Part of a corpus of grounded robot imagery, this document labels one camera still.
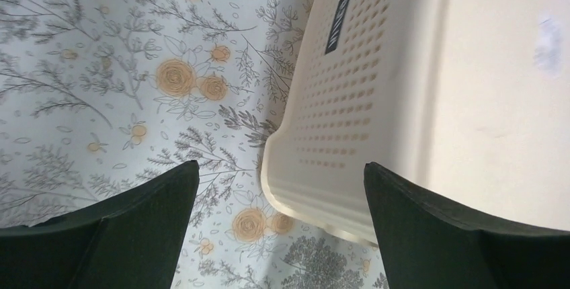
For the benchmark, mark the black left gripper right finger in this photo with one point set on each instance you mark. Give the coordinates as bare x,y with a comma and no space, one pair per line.
429,241

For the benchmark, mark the cream plastic storage basket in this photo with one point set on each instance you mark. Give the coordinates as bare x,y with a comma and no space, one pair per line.
467,98

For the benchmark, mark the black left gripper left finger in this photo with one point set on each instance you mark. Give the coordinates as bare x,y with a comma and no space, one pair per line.
131,240

